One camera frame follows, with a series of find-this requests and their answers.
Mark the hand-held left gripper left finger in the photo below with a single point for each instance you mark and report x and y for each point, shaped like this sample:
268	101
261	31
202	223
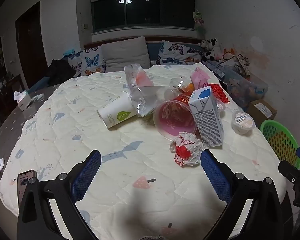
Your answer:
86	175

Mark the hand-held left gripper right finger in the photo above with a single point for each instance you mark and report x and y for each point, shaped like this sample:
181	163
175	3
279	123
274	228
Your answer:
215	177

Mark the green plastic basket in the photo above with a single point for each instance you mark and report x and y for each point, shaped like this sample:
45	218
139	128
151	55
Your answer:
277	137

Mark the red white wrapper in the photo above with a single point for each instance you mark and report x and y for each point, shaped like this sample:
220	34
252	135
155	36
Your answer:
187	150

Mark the blue white milk carton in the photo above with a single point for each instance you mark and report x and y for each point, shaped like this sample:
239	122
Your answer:
207	122

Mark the white paper cup green label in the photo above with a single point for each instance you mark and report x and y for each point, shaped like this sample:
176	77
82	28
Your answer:
115	112

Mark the pink snack packet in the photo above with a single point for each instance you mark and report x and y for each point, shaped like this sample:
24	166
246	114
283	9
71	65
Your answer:
200	78

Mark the white printed quilted mat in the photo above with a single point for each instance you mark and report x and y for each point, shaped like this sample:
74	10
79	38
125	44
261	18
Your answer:
65	130

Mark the brown cardboard box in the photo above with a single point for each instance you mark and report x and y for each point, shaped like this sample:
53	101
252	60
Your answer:
262	110

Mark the large white pudding cup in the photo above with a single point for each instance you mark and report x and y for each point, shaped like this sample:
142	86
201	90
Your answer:
242	123

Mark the smartphone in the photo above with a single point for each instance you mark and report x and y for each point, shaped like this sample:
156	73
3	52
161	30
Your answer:
25	180

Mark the red foam fruit net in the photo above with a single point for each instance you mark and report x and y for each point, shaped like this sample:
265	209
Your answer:
218	92

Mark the clear plastic storage box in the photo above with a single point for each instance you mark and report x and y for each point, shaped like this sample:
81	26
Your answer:
245	87

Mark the grey star tablecloth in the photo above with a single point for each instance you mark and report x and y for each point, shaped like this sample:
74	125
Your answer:
12	120

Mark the clear plastic cup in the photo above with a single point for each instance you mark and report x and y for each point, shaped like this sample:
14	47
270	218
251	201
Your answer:
140	97

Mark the white tissue box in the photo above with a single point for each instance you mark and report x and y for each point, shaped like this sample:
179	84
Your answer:
23	101

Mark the black clothes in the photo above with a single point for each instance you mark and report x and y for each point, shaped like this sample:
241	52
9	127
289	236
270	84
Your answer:
60	72

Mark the blue patterned cloth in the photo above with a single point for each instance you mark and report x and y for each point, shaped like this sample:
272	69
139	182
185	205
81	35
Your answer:
216	69

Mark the printed cloth bag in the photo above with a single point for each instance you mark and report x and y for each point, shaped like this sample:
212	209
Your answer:
236	63

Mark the butterfly print pillow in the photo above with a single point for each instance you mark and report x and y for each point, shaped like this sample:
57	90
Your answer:
177	52
87	61

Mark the orange plush toy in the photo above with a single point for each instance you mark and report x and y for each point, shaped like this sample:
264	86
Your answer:
228	53

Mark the grey pillow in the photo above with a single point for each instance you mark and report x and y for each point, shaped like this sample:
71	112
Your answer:
125	55

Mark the dark wooden door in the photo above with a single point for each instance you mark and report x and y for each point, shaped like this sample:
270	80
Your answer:
31	47

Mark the dark window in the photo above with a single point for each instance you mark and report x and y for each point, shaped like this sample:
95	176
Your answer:
145	12

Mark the flower wall decoration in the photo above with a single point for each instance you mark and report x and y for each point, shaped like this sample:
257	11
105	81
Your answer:
199	21

